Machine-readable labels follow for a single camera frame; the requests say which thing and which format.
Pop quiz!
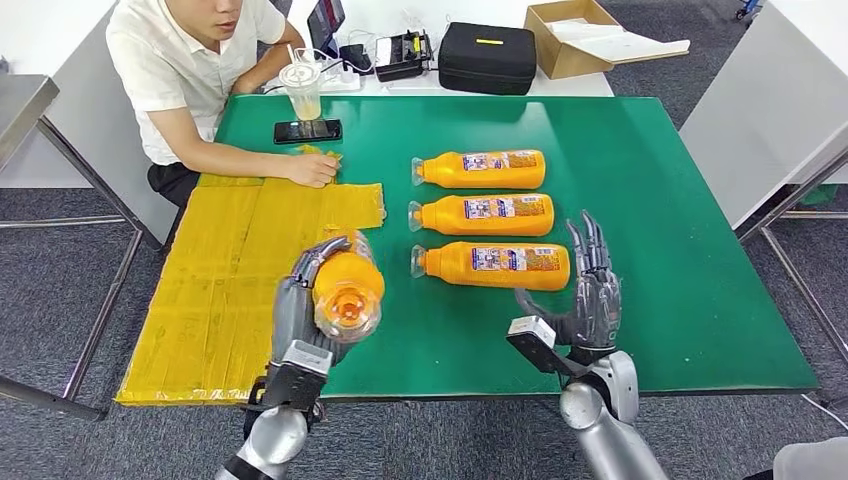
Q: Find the dark tablet computer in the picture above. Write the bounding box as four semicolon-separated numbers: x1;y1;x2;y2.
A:
306;0;348;61

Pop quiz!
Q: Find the white paper sheet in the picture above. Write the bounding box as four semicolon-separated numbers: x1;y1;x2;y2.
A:
543;19;692;66

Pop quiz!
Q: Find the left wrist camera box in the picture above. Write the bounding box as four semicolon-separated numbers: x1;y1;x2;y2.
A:
264;339;335;412

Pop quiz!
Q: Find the yellow taped cardboard mat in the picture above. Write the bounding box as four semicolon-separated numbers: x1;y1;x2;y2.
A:
115;145;388;407

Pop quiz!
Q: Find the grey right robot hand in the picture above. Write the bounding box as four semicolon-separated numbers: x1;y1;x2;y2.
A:
513;209;623;351

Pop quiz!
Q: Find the person's right hand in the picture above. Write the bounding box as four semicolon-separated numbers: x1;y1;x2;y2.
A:
286;152;341;189

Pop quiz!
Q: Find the clear plastic drink cup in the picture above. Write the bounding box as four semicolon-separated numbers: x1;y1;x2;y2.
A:
278;44;324;122

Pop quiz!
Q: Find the black smartphone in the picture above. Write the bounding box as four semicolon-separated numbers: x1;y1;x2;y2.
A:
274;119;344;146

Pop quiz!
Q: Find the black power adapter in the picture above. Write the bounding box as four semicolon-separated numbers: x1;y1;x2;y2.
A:
339;43;376;76

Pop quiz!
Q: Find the person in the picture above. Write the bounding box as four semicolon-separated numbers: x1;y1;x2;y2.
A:
105;0;342;207

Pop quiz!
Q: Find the orange detergent bottle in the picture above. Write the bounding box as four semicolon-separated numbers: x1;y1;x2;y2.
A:
407;193;556;238
410;149;547;191
409;241;572;293
311;230;387;344

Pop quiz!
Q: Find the steel table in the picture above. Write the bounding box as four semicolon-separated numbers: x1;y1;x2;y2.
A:
0;58;144;422

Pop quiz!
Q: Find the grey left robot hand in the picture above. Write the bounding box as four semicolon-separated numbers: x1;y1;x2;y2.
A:
271;236;352;366

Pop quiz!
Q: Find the white desk with metal legs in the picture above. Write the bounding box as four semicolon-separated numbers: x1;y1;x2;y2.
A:
676;0;848;409

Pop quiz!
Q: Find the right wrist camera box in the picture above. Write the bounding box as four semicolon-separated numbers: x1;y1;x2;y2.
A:
506;315;591;379

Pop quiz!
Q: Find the white floor cable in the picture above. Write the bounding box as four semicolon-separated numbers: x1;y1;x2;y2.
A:
800;394;848;431

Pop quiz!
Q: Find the brown cardboard box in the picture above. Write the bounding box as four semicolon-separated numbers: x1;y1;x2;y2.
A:
523;0;692;81

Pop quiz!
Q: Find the black carrying case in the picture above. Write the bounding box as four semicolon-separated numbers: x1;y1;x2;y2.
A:
437;21;537;97

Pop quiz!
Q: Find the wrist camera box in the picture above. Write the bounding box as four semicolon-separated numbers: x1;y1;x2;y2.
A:
264;339;335;412
506;315;591;379

